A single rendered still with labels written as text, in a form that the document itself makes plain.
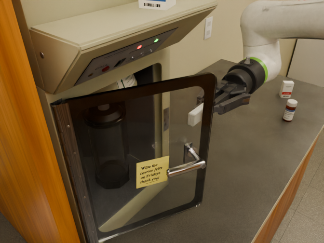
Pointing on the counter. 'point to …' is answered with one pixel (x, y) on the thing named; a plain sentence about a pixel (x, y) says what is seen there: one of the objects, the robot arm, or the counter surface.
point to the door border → (76, 169)
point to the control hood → (107, 36)
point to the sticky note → (152, 171)
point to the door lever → (199, 163)
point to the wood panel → (28, 148)
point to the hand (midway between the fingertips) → (198, 112)
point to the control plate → (127, 52)
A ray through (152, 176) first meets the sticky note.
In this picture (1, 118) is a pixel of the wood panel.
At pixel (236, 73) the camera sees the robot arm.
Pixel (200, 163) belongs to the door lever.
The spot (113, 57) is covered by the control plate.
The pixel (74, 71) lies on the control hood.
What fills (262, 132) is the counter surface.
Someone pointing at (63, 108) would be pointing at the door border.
